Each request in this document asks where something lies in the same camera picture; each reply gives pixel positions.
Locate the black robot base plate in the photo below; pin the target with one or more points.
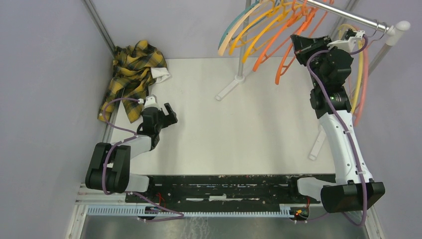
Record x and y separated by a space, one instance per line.
226 193

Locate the white clothes rack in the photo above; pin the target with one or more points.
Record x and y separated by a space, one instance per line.
310 8

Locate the yellow plaid shirt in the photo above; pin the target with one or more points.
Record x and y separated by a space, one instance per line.
131 75

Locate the white cable duct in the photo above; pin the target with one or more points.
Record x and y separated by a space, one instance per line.
144 211

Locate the amber hanger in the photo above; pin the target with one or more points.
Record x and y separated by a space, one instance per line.
245 35
285 13

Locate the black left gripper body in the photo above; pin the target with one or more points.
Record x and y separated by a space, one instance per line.
163 121

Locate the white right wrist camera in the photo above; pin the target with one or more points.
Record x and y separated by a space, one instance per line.
349 43

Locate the teal hanger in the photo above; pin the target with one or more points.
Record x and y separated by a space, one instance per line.
278 3

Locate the beige hanger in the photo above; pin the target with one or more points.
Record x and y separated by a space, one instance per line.
251 7

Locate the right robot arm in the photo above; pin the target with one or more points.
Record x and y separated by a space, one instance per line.
354 188

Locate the yellow hanger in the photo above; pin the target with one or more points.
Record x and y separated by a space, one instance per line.
355 93

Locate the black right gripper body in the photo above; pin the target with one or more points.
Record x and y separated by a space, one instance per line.
303 53

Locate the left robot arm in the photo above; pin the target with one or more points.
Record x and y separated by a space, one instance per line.
109 168

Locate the pink hanger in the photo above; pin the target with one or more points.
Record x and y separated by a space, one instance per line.
363 89

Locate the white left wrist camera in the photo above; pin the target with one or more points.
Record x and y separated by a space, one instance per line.
151 102

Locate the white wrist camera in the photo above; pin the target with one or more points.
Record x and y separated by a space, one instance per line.
349 43
151 102

